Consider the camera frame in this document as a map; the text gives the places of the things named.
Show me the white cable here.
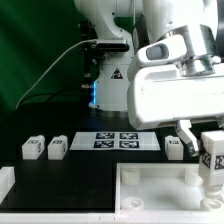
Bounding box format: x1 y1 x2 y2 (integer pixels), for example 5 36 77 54
15 39 98 110

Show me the white sheet with markers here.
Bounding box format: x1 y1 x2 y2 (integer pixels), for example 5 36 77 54
70 132 160 151

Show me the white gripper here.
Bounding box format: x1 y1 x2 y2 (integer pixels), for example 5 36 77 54
127 64 224 157

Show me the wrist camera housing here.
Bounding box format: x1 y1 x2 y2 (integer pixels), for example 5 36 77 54
127 34 188 83

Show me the white left obstacle wall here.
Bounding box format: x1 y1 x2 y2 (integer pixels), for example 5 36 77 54
0 167 15 204

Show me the black camera on base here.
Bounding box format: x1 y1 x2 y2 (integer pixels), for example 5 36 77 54
91 39 129 52

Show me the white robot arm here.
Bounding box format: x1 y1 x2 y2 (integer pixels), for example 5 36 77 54
74 0 224 156

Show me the white square table top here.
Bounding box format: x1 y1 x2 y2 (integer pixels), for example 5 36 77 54
115 163 224 212

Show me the white front rail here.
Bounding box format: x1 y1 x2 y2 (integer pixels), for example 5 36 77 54
0 214 224 224

